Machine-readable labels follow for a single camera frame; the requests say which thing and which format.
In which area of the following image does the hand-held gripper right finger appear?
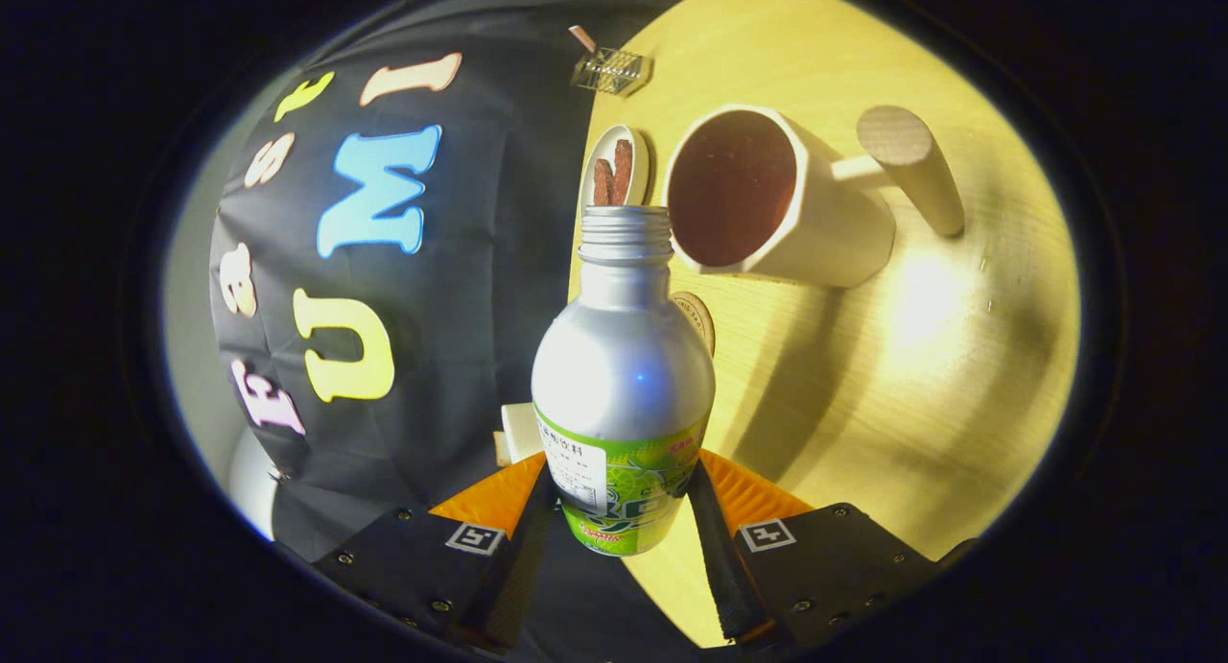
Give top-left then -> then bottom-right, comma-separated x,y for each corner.
686,449 -> 938,652

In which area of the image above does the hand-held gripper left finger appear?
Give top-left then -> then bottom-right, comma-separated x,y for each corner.
309,450 -> 559,656

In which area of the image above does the silver bottle with green label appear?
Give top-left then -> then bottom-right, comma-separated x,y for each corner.
531,205 -> 717,556

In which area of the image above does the round cork coaster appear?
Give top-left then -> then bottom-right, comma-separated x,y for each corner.
672,291 -> 717,359

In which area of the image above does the cream cup with wooden handle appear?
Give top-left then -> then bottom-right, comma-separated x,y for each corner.
662,105 -> 966,290

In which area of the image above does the white toaster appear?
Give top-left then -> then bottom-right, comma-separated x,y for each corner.
501,402 -> 545,467

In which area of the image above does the wooden table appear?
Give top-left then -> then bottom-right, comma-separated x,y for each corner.
568,0 -> 1083,650

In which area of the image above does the black backdrop cloth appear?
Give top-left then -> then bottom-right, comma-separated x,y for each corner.
209,0 -> 711,663

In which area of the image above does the white oval plate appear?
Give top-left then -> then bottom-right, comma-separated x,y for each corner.
579,124 -> 650,208

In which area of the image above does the wire utensil holder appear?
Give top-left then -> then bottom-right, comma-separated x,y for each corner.
571,47 -> 653,96

